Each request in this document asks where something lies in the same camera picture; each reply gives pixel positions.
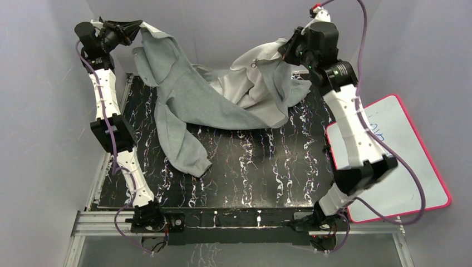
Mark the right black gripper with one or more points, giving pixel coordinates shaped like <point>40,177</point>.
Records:
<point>286,50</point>

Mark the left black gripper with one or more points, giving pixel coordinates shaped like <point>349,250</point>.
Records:
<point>120,31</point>

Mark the grey zip-up jacket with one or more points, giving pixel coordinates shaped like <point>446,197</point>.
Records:
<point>255,92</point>

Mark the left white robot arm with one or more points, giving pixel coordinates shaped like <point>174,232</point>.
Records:
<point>112,130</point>

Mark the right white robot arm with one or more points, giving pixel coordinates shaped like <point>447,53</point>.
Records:
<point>368,163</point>

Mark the pink-framed whiteboard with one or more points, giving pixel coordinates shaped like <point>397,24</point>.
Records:
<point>398,195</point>

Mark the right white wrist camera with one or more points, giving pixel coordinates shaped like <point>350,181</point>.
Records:
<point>319,14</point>

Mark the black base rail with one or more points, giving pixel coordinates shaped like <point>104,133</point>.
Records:
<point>297,226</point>

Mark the aluminium table frame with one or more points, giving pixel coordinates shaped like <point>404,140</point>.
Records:
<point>274,168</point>

